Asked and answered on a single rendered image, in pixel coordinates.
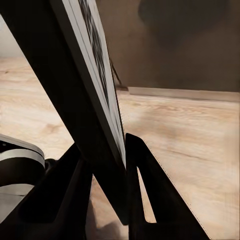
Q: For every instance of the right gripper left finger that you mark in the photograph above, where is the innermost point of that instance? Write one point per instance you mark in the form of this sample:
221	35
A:
56	208

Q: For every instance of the poster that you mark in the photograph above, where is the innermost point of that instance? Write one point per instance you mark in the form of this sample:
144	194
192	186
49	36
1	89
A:
65	45

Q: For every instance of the dishwasher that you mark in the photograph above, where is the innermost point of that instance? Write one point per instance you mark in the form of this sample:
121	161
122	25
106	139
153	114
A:
117	81

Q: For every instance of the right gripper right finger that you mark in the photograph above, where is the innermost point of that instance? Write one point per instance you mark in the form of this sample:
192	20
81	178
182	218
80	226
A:
174	220

